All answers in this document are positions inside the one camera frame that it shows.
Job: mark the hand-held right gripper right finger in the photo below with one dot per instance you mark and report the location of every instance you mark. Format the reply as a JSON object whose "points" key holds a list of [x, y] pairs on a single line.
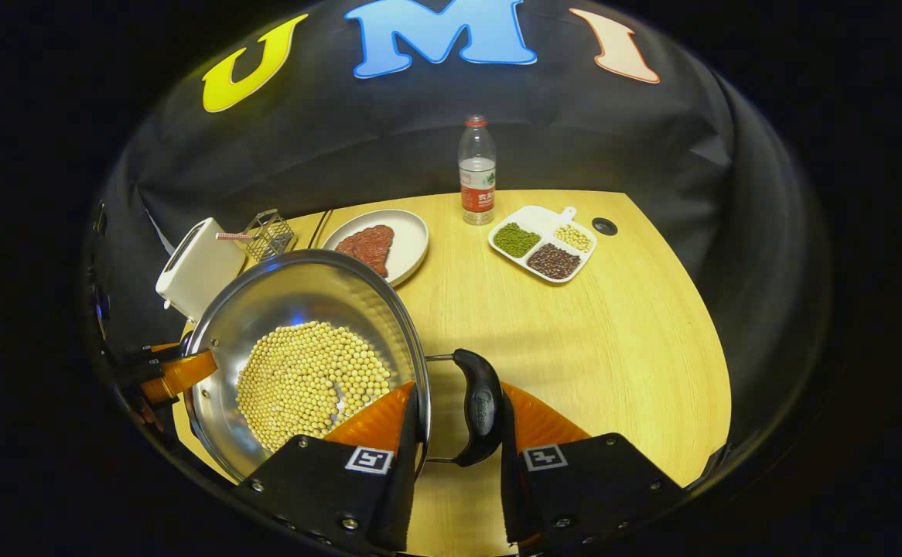
{"points": [[513, 495]]}

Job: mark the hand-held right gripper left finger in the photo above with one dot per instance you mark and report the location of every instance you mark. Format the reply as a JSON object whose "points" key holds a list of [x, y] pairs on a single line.
{"points": [[401, 495]]}

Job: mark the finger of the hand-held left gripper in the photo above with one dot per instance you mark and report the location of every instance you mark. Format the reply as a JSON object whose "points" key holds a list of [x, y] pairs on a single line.
{"points": [[184, 373]]}

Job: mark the stainless steel pot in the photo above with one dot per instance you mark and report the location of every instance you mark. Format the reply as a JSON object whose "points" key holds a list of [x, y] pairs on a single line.
{"points": [[281, 294]]}

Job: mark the white toaster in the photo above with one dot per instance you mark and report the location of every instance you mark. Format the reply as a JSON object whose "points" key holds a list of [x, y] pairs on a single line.
{"points": [[199, 267]]}

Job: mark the pile of soybeans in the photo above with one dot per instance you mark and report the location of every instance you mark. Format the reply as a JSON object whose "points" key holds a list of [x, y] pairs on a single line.
{"points": [[308, 379]]}

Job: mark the red striped stick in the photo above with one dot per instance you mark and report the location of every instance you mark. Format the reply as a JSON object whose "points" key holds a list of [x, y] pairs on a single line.
{"points": [[230, 236]]}

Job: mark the red meat slice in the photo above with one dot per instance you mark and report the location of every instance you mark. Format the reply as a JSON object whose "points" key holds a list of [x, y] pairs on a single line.
{"points": [[367, 246]]}

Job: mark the heap of dark red beans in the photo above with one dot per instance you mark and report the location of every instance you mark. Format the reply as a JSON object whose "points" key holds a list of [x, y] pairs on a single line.
{"points": [[553, 261]]}

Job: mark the heap of green beans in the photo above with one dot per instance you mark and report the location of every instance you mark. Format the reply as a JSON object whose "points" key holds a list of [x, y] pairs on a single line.
{"points": [[516, 240]]}

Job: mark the white oval plate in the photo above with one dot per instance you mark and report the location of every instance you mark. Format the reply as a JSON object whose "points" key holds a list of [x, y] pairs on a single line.
{"points": [[412, 236]]}

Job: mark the small heap of pale beans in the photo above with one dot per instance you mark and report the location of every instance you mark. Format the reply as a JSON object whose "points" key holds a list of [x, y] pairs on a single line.
{"points": [[573, 238]]}

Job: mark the white divided dish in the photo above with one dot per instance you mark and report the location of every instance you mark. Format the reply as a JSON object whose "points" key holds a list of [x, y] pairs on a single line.
{"points": [[536, 216]]}

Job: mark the clear plastic water bottle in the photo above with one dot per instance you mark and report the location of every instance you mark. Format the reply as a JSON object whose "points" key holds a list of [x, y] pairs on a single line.
{"points": [[477, 174]]}

